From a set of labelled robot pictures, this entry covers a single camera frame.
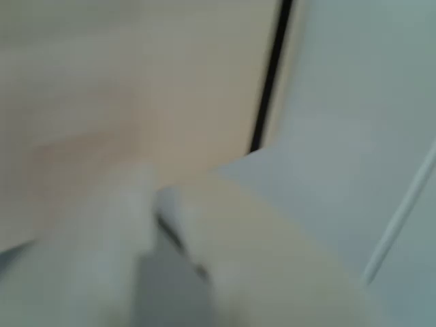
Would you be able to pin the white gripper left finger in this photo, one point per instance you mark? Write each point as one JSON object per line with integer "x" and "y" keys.
{"x": 85, "y": 259}

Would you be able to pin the black tape strip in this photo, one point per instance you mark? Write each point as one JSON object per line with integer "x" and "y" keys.
{"x": 272, "y": 78}

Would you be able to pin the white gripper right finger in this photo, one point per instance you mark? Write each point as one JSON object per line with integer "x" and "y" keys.
{"x": 272, "y": 272}

